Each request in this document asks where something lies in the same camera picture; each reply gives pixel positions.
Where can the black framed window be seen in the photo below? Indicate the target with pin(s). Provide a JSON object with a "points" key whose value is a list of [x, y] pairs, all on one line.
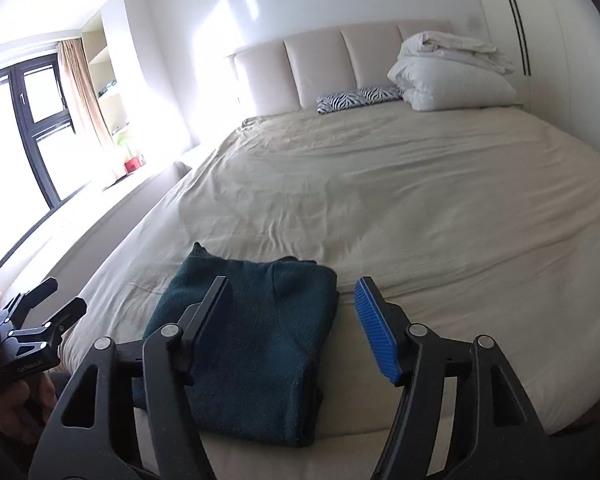
{"points": [[25, 160]]}

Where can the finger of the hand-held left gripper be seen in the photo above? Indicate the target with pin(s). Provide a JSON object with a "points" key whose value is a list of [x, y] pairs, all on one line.
{"points": [[60, 317], [35, 295]]}

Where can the green desk lamp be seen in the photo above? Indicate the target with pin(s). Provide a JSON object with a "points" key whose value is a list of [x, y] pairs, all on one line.
{"points": [[125, 141]]}

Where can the person's left hand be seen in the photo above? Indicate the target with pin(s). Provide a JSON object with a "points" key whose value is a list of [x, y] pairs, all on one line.
{"points": [[17, 410]]}

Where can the red box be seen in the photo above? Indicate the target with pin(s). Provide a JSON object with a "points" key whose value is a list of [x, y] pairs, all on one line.
{"points": [[133, 165]]}

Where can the white folded duvet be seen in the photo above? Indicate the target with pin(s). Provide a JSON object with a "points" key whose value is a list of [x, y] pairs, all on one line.
{"points": [[445, 55]]}

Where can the white pillow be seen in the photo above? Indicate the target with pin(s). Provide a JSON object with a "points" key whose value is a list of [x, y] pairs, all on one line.
{"points": [[460, 92]]}

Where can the zebra print pillow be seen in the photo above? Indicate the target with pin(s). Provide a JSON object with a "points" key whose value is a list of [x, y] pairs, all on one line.
{"points": [[355, 97]]}

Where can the bed with beige sheet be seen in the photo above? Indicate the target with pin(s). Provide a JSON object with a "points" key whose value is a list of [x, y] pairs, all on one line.
{"points": [[430, 200]]}

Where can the white wall shelf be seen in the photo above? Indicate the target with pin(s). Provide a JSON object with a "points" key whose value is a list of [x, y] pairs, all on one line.
{"points": [[110, 85]]}

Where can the dark green knit sweater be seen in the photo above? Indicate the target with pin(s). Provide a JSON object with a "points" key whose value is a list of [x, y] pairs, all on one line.
{"points": [[260, 335]]}

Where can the beige curtain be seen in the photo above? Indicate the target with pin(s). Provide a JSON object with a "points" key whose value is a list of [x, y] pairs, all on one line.
{"points": [[85, 90]]}

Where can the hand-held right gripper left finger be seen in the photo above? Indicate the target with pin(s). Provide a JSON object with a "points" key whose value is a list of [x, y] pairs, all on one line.
{"points": [[215, 305]]}

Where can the white wardrobe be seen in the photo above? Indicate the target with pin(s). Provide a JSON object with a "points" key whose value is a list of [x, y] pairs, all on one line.
{"points": [[565, 35]]}

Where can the cream padded headboard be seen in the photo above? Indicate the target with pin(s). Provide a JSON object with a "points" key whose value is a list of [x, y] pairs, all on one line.
{"points": [[320, 65]]}

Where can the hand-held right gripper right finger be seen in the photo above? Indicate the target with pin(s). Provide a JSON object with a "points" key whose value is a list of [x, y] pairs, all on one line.
{"points": [[375, 330]]}

